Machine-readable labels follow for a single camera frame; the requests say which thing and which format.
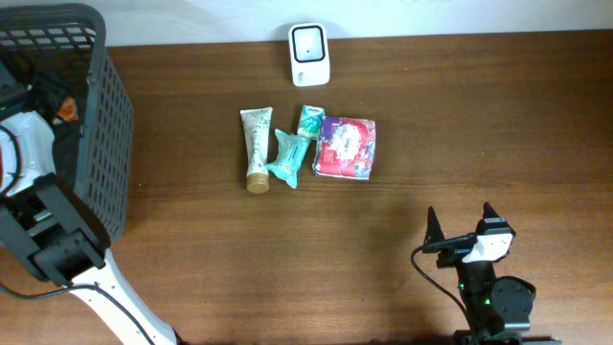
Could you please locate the red purple tissue pack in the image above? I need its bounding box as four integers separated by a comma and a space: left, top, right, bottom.
312, 116, 376, 180

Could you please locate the teal tissue packet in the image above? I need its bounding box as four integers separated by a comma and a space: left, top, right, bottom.
297, 105, 325, 140

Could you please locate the teal toilet tissue wipes pack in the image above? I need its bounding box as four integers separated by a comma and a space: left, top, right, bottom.
265, 129, 311, 189

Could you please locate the white tube gold cap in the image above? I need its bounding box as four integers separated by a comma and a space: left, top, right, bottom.
239, 107, 273, 194

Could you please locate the orange tissue packet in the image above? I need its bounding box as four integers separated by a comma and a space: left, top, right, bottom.
53, 96, 79, 126

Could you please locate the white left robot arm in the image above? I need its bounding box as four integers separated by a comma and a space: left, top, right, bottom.
1, 59, 183, 344

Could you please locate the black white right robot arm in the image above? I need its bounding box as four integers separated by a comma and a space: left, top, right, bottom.
411, 202, 559, 345

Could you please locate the grey plastic mesh basket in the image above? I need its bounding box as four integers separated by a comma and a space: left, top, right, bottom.
1, 4, 134, 241

